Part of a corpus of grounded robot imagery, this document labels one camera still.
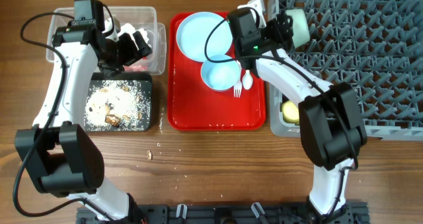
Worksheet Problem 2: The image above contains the red serving tray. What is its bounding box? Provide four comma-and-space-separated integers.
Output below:
167, 12, 266, 131

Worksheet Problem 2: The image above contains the red snack wrapper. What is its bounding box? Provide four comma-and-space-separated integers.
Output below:
124, 64, 148, 72

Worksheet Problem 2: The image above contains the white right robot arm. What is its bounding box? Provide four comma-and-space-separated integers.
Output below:
227, 7, 367, 223

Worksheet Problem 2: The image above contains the grey dishwasher rack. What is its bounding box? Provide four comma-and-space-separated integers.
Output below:
267, 0, 422, 141

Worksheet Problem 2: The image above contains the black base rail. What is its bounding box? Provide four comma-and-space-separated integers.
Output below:
75, 201, 371, 224

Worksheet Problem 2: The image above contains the crumpled white tissue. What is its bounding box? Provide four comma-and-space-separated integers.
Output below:
118, 23, 153, 48

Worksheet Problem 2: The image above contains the light blue plate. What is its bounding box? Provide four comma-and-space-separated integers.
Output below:
176, 12, 232, 62

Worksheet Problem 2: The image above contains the clear plastic waste bin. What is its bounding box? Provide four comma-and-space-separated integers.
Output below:
46, 6, 167, 76

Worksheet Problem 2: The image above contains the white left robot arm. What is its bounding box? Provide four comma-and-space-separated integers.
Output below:
15, 0, 152, 223

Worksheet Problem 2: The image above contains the white plastic fork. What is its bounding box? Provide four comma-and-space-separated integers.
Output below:
233, 61, 243, 98

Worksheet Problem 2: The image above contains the green bowl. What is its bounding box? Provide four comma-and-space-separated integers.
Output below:
286, 9, 310, 48

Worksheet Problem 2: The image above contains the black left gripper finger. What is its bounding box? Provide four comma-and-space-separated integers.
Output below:
117, 33, 140, 65
133, 31, 153, 59

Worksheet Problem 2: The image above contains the light blue bowl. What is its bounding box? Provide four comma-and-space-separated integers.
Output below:
200, 60, 241, 92

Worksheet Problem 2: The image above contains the yellow plastic cup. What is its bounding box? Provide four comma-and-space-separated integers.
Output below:
282, 100, 299, 124

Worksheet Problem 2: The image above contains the white plastic spoon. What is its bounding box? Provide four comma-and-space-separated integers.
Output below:
242, 70, 254, 90

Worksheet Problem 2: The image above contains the black food waste tray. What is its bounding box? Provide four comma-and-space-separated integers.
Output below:
83, 72, 153, 133

